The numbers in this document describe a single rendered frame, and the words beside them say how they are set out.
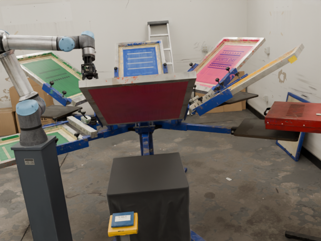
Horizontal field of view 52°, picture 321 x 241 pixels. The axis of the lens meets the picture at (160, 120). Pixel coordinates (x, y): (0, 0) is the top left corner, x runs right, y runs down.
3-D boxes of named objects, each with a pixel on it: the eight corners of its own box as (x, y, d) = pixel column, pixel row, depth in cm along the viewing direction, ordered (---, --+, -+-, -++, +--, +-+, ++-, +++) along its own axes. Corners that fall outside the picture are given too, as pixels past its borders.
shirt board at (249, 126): (302, 131, 265) (302, 122, 263) (297, 150, 231) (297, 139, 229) (155, 119, 324) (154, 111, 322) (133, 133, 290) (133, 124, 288)
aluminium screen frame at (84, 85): (196, 78, 163) (196, 71, 164) (78, 87, 161) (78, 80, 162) (183, 119, 239) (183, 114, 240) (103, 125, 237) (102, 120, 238)
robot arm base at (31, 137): (14, 146, 183) (10, 129, 180) (28, 136, 198) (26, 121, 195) (39, 146, 181) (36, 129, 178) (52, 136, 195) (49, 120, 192)
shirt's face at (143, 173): (188, 187, 177) (188, 186, 177) (107, 195, 175) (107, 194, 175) (178, 152, 222) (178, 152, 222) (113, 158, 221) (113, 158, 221)
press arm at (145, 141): (154, 193, 190) (153, 184, 188) (143, 195, 189) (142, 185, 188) (148, 126, 308) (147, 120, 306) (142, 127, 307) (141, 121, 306)
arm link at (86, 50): (83, 53, 192) (97, 52, 193) (83, 60, 191) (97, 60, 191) (80, 48, 185) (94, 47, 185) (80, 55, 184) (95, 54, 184)
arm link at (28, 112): (16, 129, 180) (11, 105, 176) (23, 122, 193) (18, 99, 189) (39, 126, 181) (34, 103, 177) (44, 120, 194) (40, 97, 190)
